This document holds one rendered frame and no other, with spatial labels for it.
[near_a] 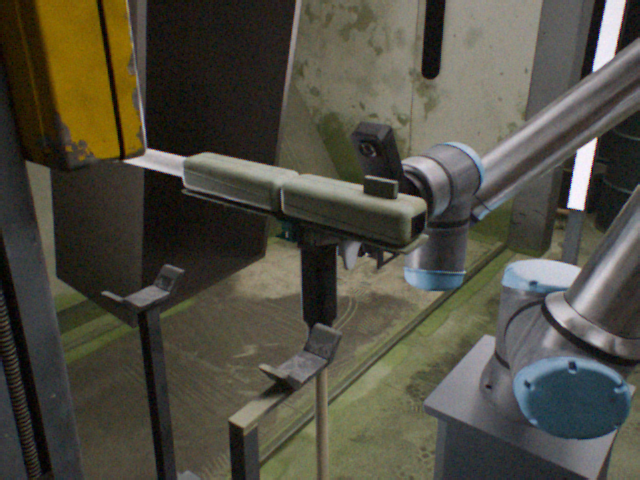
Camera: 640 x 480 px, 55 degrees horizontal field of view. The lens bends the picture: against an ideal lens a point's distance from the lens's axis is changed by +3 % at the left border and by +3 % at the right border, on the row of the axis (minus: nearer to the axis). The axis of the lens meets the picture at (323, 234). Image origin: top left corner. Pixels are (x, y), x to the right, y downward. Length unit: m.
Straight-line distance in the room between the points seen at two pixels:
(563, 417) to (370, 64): 2.91
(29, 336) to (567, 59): 2.98
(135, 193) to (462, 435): 0.97
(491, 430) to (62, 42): 1.00
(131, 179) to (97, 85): 1.25
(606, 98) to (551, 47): 2.24
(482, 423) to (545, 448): 0.11
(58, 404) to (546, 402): 0.71
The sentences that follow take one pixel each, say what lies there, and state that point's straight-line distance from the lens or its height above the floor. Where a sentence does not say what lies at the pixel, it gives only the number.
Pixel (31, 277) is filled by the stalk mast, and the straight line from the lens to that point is 0.39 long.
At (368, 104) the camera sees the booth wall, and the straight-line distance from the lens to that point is 3.70.
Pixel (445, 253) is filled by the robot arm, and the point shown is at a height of 1.03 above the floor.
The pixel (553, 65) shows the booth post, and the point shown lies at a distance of 3.23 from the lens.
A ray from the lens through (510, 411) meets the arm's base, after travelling 1.21.
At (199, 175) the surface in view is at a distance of 0.71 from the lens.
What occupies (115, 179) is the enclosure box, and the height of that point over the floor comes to 0.92.
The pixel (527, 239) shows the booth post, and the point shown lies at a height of 0.09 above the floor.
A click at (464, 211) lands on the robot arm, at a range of 0.88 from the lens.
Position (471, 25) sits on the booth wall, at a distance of 3.36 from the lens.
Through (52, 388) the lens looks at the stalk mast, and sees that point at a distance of 0.43.
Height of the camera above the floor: 1.39
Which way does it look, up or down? 23 degrees down
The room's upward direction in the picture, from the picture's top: straight up
